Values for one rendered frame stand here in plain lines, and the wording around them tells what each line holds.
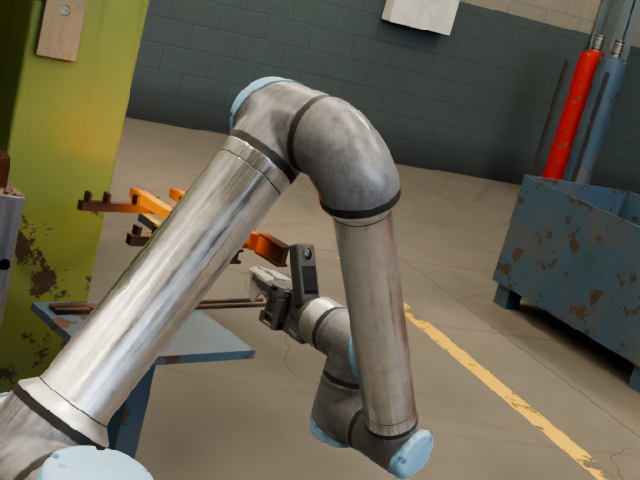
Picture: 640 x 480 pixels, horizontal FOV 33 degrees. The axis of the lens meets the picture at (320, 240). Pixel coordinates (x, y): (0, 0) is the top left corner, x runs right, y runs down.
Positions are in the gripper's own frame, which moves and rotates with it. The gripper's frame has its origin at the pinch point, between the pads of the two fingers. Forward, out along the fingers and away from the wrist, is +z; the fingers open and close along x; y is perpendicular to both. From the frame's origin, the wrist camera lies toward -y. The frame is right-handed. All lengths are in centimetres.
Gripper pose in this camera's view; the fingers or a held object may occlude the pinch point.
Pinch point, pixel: (255, 268)
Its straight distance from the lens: 206.5
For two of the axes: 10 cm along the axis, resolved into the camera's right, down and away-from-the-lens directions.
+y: -2.4, 9.4, 2.4
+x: 7.5, 0.2, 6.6
